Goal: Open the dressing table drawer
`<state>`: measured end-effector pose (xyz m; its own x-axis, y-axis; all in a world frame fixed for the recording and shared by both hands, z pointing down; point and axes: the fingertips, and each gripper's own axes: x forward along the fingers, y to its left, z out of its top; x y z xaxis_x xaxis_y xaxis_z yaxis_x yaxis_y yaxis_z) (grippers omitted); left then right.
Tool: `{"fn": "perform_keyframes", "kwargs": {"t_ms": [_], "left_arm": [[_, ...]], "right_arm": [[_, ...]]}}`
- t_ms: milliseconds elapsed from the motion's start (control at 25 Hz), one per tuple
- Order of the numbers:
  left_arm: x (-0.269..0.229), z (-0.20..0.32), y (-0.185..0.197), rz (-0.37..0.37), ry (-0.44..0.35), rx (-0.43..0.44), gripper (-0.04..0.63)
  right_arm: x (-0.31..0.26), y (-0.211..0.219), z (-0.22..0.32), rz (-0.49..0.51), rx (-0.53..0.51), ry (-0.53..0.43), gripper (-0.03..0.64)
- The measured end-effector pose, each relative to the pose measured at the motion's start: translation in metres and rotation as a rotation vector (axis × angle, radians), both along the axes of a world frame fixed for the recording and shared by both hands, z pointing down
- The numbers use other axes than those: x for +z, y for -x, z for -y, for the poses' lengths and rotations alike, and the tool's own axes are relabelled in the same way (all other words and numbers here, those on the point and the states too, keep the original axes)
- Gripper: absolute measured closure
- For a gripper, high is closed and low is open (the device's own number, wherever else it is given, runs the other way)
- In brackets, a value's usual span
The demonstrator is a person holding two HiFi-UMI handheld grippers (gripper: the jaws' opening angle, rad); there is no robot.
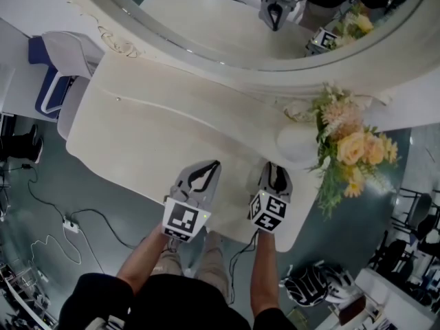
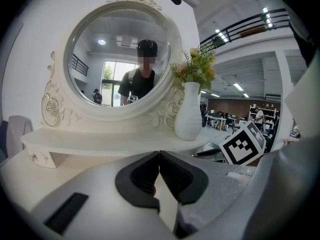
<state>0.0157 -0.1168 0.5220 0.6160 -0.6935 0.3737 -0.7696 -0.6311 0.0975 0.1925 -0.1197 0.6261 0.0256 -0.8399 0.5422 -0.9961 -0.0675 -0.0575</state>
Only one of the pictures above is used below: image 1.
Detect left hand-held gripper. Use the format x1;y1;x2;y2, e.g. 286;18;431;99
161;159;223;244

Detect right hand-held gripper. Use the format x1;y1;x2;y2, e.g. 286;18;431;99
248;161;295;235

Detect person's right forearm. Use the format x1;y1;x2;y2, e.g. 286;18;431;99
250;230;278;320

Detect person's left forearm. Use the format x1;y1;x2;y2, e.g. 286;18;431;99
115;223;173;296

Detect cream dressing table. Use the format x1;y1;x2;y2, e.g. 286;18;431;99
65;50;320;254

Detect white round vase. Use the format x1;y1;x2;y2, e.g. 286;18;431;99
276;121;320;170

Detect peach and yellow flower bouquet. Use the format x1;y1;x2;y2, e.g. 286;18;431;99
283;82;402;220

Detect person's beige trousers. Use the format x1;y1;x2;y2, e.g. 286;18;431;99
151;230;232;305

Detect black and white helmet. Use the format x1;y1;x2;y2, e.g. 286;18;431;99
279;261;358;309

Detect person's black shirt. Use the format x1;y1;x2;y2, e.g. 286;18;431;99
59;272;287;330

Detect black metal chair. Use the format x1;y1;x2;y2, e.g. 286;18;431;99
366;231;417;282
390;186;440;244

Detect oval cream framed mirror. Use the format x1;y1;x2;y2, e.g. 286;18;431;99
67;0;440;107

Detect white cabinet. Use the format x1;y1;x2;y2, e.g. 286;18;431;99
328;267;440;330

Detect white and blue chair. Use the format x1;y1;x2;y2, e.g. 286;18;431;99
27;30;106;141

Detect white desk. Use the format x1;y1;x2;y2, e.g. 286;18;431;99
0;16;44;119

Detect cluttered equipment shelf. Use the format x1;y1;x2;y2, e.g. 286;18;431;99
0;262;60;330

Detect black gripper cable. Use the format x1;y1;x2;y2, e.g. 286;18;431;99
227;230;261;306

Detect black floor cable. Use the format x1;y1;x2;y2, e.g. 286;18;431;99
70;208;147;249
20;162;68;223

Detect white floor cable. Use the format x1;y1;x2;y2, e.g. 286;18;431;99
30;224;83;265

